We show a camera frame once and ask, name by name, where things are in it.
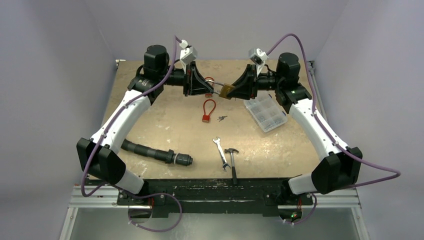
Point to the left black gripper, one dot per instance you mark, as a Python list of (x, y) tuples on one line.
[(196, 90)]

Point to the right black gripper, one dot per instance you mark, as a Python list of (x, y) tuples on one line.
[(250, 81)]

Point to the brass padlock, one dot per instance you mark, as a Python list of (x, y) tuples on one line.
[(225, 88)]

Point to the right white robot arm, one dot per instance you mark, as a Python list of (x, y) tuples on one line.
[(339, 164)]

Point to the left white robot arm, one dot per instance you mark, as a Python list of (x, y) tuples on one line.
[(98, 155)]

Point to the clear plastic screw box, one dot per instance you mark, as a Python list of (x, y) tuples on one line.
[(266, 112)]

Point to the silver wrench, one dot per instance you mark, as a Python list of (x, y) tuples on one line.
[(225, 164)]

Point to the small red cable padlock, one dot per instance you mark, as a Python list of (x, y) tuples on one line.
[(208, 95)]

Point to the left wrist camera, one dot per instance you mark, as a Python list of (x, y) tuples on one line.
[(187, 54)]

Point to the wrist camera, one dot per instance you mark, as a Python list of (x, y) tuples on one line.
[(187, 54), (259, 58)]

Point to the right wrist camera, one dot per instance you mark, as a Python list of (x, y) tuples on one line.
[(259, 58)]

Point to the black handled hammer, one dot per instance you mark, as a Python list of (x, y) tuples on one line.
[(231, 151)]

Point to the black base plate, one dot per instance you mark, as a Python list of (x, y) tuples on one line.
[(265, 196)]

